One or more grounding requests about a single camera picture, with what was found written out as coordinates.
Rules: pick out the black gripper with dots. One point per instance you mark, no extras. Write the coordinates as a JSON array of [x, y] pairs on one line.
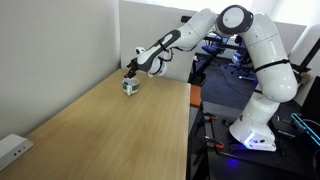
[[134, 66]]

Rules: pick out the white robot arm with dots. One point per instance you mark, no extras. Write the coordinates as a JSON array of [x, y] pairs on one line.
[[276, 80]]

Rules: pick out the white green patterned cup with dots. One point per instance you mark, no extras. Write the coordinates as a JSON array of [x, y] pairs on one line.
[[130, 86]]

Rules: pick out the orange box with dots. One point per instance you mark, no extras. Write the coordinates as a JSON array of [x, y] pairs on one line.
[[195, 96]]

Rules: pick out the orange black clamp right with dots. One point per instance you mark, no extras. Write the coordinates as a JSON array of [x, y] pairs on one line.
[[209, 116]]

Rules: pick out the orange black clamp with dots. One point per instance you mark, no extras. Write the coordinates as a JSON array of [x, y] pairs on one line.
[[217, 144], [209, 116]]

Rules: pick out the orange black clamp left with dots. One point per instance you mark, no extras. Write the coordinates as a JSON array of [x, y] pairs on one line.
[[217, 144]]

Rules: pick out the white box on table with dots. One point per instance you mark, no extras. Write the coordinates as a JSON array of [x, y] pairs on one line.
[[11, 148]]

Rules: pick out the cyan lit computer case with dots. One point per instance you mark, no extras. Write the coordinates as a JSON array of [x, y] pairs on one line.
[[305, 128]]

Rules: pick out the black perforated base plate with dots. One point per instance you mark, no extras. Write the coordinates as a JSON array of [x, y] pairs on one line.
[[292, 154]]

